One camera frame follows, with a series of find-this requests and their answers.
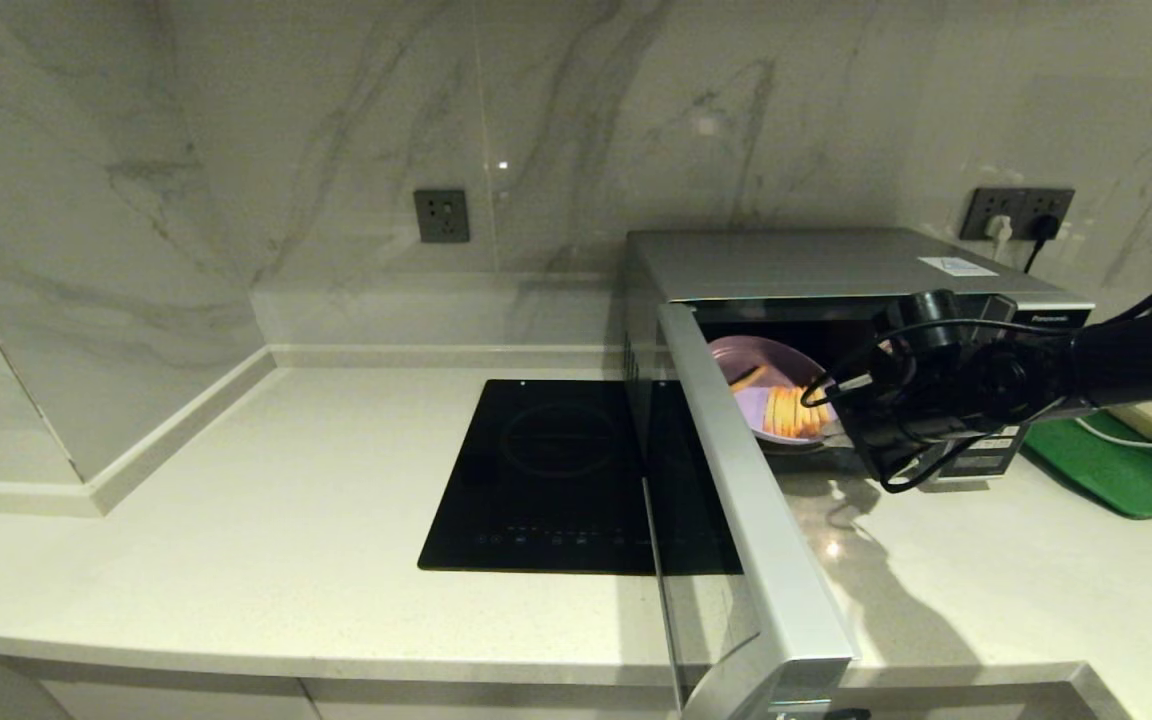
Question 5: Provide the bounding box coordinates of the black glass microwave door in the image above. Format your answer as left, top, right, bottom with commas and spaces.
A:
641, 303, 862, 720

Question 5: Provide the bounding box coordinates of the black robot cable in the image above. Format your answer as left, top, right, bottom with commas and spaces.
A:
798, 318, 1087, 496

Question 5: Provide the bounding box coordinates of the white paper sheet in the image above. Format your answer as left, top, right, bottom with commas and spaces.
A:
918, 256, 999, 278

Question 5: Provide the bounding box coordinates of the purple plate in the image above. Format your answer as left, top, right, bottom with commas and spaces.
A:
706, 335, 842, 446

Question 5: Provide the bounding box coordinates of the grey double wall socket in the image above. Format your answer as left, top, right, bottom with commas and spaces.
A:
959, 187, 1077, 242

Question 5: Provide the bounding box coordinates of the grey single wall socket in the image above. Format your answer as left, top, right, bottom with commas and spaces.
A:
413, 188, 470, 244

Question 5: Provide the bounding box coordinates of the green tray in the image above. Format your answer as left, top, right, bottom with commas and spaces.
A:
1021, 410, 1152, 521

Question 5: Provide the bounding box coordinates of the silver microwave oven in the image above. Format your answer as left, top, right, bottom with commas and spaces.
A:
621, 228, 1097, 491

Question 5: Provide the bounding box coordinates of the black induction cooktop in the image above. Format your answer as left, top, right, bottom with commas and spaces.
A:
416, 378, 744, 578

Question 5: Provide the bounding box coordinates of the white power cable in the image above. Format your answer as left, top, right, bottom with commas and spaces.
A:
1076, 415, 1152, 453

